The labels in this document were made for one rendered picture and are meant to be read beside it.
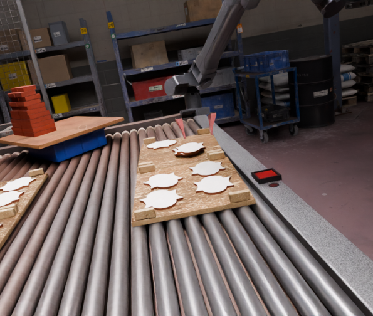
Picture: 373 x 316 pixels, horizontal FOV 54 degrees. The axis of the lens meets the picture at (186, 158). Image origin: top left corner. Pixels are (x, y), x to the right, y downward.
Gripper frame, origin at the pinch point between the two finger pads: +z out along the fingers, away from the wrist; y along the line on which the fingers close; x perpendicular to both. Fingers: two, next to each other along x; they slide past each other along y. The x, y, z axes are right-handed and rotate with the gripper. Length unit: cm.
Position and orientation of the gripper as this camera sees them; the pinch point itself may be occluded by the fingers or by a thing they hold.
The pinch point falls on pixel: (197, 134)
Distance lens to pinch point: 132.5
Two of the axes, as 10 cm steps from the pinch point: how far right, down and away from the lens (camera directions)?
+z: 1.5, 9.9, 0.7
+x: -0.9, -0.5, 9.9
